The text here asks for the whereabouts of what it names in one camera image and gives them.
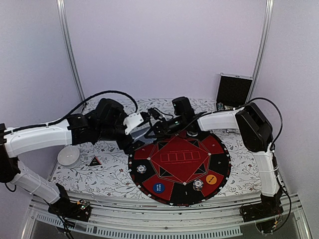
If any blue small blind button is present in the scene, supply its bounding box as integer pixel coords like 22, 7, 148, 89
153, 183, 165, 194

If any aluminium frame post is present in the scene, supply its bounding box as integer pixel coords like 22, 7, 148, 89
56, 0, 85, 101
251, 0, 274, 81

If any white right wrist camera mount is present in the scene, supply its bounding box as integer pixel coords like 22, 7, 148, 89
155, 108, 174, 121

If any front aluminium rail frame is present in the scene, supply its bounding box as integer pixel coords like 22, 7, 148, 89
21, 190, 314, 239

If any orange big blind button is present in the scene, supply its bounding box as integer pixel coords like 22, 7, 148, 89
206, 174, 217, 185

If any left poker chip row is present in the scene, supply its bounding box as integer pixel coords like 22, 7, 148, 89
216, 103, 225, 111

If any blue playing card deck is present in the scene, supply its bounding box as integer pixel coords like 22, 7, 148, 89
131, 127, 150, 142

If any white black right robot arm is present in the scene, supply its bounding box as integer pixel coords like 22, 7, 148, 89
145, 97, 283, 217

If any round red black poker mat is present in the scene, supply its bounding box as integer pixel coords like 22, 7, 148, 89
128, 131, 231, 206

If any white bowl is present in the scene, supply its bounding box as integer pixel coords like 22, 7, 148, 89
57, 145, 80, 168

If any right aluminium frame post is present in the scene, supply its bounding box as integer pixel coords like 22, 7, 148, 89
251, 0, 274, 81

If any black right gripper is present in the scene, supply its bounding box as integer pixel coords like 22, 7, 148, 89
145, 114, 186, 139

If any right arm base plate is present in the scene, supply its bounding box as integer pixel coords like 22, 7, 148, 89
239, 202, 284, 222

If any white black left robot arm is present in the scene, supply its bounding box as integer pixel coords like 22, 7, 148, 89
0, 98, 147, 216

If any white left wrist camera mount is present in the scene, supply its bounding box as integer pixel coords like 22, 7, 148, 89
123, 113, 144, 135

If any left aluminium frame post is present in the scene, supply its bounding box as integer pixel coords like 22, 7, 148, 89
56, 0, 85, 101

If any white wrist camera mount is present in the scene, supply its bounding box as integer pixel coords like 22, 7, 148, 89
155, 108, 174, 121
123, 113, 144, 135

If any black triangular card holder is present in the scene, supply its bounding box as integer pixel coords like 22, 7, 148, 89
89, 156, 101, 166

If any white blue poker chip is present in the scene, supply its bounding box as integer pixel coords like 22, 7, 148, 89
136, 165, 147, 174

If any black white dealer button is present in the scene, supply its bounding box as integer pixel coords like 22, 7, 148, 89
186, 131, 198, 137

